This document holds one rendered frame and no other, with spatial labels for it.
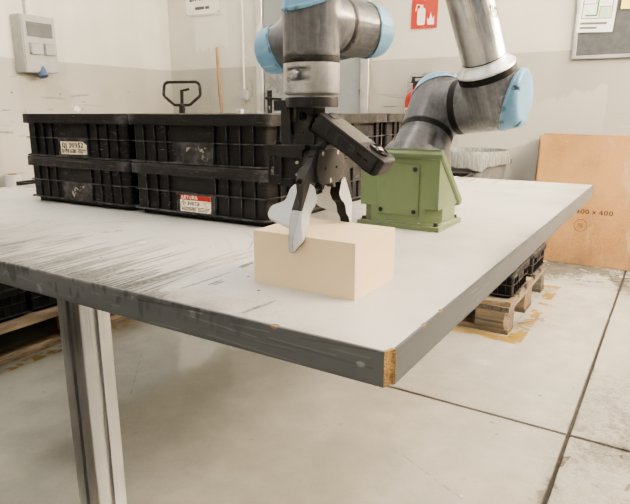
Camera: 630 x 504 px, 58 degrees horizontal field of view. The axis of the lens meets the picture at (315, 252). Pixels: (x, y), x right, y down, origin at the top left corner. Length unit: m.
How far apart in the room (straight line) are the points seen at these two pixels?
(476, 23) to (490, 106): 0.16
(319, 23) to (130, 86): 4.84
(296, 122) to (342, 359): 0.34
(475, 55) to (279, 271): 0.62
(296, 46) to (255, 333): 0.36
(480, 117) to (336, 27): 0.52
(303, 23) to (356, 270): 0.32
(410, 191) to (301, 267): 0.47
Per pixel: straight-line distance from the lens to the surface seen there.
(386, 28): 0.88
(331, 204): 0.86
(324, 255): 0.74
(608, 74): 4.16
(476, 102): 1.21
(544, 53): 4.23
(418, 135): 1.20
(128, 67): 5.57
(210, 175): 1.25
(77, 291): 0.90
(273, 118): 1.17
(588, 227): 3.96
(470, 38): 1.18
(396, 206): 1.19
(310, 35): 0.76
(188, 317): 0.73
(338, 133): 0.75
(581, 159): 4.01
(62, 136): 1.62
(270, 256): 0.79
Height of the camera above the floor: 0.93
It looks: 14 degrees down
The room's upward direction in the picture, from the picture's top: straight up
